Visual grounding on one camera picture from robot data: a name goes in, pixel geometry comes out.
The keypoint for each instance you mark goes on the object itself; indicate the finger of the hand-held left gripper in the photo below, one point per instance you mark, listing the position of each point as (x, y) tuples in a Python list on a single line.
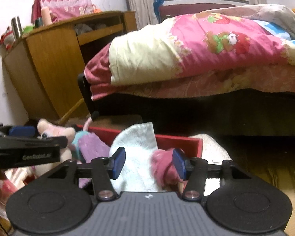
[(39, 142), (22, 130)]

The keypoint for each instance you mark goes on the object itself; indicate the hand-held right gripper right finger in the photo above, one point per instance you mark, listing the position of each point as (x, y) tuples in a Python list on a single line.
[(179, 163)]

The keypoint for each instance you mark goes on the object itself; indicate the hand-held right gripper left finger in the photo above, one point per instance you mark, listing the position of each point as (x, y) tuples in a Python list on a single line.
[(118, 163)]

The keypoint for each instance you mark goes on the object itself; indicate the pink fluffy plush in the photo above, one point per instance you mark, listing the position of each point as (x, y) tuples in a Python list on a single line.
[(162, 164)]

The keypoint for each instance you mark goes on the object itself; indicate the pink pig plush teal shirt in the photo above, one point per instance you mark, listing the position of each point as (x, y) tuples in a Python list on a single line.
[(54, 132)]

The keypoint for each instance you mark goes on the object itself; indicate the red cardboard box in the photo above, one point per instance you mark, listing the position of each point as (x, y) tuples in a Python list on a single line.
[(177, 145)]

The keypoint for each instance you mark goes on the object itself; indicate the pale white towel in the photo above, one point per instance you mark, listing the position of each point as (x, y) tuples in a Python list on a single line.
[(137, 152)]

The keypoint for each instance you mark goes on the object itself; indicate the purple cloth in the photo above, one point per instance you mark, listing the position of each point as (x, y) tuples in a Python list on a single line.
[(92, 147)]

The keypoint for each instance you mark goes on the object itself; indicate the wooden stick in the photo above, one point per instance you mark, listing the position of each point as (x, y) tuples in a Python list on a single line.
[(71, 110)]

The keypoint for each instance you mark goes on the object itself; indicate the wooden desk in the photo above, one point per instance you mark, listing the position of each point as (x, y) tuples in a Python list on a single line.
[(51, 66)]

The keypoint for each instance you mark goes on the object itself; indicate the pink floral bed sheet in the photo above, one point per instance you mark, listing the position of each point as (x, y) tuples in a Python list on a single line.
[(211, 83)]

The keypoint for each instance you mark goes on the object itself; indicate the red white doll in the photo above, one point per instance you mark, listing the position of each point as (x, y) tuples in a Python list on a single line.
[(7, 40)]

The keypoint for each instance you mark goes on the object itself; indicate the dark pink blanket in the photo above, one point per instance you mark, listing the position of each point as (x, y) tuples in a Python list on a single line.
[(98, 71)]

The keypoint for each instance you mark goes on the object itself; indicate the green toy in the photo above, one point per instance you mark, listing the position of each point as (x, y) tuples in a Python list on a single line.
[(28, 28)]

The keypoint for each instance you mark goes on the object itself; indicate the steel thermos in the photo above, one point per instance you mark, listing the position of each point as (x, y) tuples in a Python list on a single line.
[(16, 28)]

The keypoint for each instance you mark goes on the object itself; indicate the dark jar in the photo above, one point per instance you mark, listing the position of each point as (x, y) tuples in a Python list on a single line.
[(38, 22)]

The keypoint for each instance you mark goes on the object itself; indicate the beige bottle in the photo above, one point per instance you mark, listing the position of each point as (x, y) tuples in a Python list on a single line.
[(46, 16)]

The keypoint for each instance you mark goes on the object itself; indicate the pink printed quilt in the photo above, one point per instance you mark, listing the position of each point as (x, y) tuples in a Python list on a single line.
[(186, 41)]

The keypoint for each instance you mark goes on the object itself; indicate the grey cloth bundle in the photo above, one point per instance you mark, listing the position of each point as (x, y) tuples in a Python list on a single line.
[(88, 28)]

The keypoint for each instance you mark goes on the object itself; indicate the pink cloth covered box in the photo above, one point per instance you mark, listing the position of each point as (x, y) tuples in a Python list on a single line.
[(64, 5)]

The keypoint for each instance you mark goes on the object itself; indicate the orange toy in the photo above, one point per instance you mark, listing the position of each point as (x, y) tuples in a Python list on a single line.
[(97, 10)]

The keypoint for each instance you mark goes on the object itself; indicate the dark red headboard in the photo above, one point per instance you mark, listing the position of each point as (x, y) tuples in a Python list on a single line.
[(186, 9)]

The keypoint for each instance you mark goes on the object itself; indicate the blue bag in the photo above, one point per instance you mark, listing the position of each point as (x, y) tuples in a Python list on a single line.
[(156, 5)]

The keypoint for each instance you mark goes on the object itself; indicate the blue striped blanket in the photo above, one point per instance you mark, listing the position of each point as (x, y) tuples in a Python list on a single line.
[(285, 33)]

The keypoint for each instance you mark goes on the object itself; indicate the black bed frame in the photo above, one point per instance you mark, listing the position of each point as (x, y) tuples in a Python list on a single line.
[(186, 113)]

